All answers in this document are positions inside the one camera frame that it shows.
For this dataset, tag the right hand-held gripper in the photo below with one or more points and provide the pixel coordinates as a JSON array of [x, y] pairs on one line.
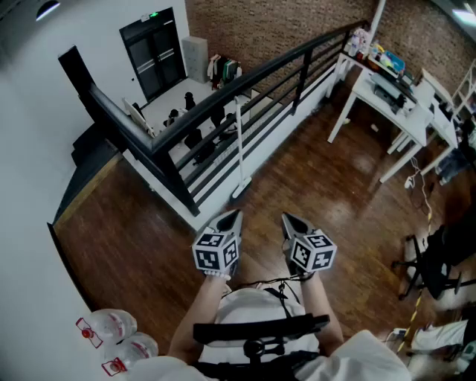
[[312, 253]]

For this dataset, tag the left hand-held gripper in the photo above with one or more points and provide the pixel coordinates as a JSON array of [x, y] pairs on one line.
[[213, 256]]

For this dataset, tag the person's right forearm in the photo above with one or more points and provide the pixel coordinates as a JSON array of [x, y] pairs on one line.
[[321, 312]]

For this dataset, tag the person's left forearm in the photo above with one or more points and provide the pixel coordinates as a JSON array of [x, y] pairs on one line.
[[193, 316]]

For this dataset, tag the black metal railing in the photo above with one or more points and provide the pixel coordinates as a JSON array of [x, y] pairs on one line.
[[178, 182]]

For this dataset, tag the person's white shirt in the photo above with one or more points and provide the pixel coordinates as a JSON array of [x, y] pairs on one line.
[[256, 309]]

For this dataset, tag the black office chair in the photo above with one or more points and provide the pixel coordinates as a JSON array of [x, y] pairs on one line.
[[189, 100], [439, 260], [216, 115], [193, 138]]

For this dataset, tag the black chest harness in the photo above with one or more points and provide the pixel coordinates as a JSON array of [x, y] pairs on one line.
[[260, 329]]

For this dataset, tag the white power strip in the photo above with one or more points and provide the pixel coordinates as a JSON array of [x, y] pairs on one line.
[[409, 182], [398, 334]]

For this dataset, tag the white easel board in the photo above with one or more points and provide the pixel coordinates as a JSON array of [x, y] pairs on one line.
[[143, 121]]

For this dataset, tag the yellow black striped tape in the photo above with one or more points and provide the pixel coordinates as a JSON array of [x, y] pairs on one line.
[[415, 309]]

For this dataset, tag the clothes rack with garments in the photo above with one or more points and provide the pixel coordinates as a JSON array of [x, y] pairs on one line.
[[225, 70]]

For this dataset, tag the black staircase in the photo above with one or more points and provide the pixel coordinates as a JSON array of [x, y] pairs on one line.
[[94, 149]]

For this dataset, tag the grey printer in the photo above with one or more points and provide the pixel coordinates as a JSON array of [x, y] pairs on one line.
[[386, 89]]

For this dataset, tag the grey filing cabinet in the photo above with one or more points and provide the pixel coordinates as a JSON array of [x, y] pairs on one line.
[[195, 59]]

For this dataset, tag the white shelf table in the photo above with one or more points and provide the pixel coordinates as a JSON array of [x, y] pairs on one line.
[[339, 65]]

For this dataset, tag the white fabric heap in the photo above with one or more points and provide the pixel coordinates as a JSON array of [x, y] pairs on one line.
[[439, 335]]

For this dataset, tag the black double door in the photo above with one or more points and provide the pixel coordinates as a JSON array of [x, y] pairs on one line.
[[156, 56]]

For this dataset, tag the blue plastic box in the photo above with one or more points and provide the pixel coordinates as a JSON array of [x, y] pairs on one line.
[[395, 61]]

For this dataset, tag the group of white bottles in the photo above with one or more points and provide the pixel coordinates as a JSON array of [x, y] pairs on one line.
[[355, 42]]

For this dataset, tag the black steel column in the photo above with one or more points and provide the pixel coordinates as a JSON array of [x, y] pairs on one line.
[[74, 68]]

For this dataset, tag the green exit sign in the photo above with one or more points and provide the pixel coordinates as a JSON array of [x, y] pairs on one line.
[[153, 15]]

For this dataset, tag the white pipe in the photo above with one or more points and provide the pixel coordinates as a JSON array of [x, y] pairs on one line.
[[377, 18]]

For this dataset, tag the grey dome pendant lamp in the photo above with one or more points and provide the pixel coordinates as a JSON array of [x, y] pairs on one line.
[[48, 8]]

